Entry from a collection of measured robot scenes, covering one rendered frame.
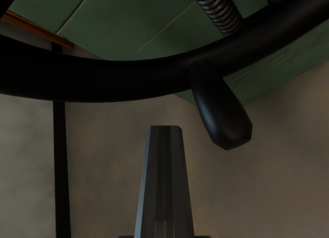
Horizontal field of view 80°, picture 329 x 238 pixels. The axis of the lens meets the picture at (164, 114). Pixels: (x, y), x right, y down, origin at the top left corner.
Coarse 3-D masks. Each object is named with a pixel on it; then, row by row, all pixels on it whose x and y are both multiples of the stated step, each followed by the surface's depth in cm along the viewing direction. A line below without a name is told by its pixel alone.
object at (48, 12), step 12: (24, 0) 23; (36, 0) 23; (48, 0) 24; (60, 0) 24; (72, 0) 25; (24, 12) 24; (36, 12) 25; (48, 12) 25; (60, 12) 25; (48, 24) 26; (60, 24) 27
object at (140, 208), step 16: (160, 128) 10; (160, 144) 9; (144, 160) 8; (160, 160) 8; (144, 176) 8; (160, 176) 7; (144, 192) 7; (160, 192) 7; (144, 208) 6; (160, 208) 6; (144, 224) 6; (160, 224) 6
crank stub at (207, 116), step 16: (192, 64) 13; (208, 64) 12; (192, 80) 12; (208, 80) 12; (208, 96) 11; (224, 96) 11; (208, 112) 11; (224, 112) 11; (240, 112) 11; (208, 128) 11; (224, 128) 10; (240, 128) 10; (224, 144) 11; (240, 144) 11
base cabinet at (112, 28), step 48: (96, 0) 26; (144, 0) 28; (192, 0) 30; (240, 0) 33; (96, 48) 32; (144, 48) 35; (192, 48) 40; (288, 48) 52; (192, 96) 58; (240, 96) 71
